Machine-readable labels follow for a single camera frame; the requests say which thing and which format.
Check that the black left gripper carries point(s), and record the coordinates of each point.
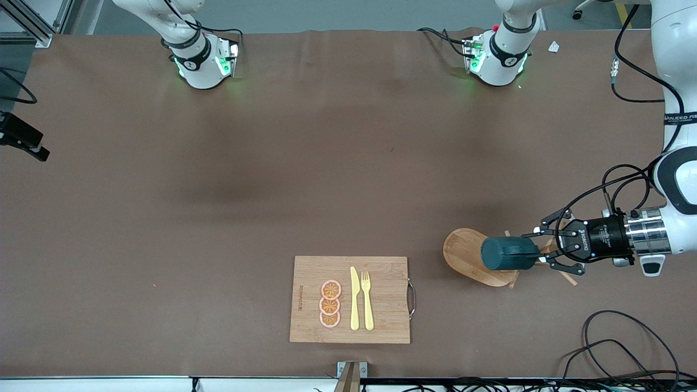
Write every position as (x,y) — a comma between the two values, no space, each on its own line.
(603,237)

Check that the dark green cup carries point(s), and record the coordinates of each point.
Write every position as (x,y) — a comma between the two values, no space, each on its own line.
(509,255)

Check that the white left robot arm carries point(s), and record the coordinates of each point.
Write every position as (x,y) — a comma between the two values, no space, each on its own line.
(675,54)

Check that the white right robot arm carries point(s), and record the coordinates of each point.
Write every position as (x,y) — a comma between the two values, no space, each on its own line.
(199,65)

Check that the wooden cup rack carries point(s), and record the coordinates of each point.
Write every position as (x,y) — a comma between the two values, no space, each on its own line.
(463,253)

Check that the bamboo cutting board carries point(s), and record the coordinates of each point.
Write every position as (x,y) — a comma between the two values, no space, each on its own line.
(386,305)

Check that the white paper scrap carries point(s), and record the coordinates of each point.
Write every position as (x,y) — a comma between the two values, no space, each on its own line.
(554,47)

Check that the yellow plastic fork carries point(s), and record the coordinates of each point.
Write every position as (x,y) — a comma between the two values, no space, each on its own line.
(367,305)

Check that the yellow plastic knife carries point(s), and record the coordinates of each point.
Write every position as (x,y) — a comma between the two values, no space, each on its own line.
(354,299)

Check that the black chair caster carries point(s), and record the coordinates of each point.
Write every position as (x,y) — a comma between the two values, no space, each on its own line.
(577,14)

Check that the orange slice toy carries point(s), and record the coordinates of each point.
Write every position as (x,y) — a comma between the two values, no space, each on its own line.
(329,321)
(329,306)
(331,289)

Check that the brown table cover sheet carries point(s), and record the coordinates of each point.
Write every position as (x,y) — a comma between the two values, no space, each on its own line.
(326,163)

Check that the aluminium frame profile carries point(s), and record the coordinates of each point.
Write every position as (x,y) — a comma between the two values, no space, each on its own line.
(38,27)

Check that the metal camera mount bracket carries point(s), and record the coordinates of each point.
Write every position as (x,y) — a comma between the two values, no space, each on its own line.
(351,375)

